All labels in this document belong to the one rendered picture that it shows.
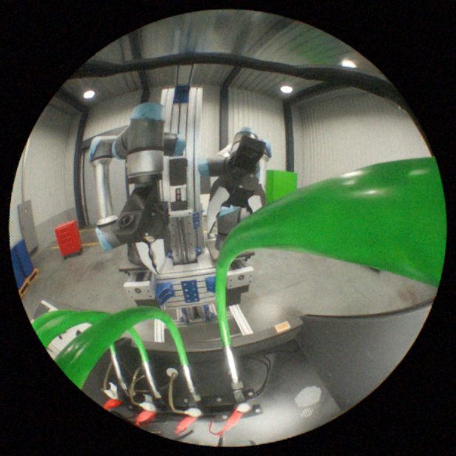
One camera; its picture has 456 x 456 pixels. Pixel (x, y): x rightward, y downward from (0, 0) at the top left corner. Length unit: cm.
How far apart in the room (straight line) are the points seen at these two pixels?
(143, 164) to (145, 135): 6
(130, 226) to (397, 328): 52
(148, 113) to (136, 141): 6
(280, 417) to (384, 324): 42
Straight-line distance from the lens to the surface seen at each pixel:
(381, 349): 45
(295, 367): 65
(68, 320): 17
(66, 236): 436
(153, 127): 29
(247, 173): 32
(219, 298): 22
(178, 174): 76
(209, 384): 59
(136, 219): 21
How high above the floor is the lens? 142
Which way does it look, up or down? 20 degrees down
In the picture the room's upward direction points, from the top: straight up
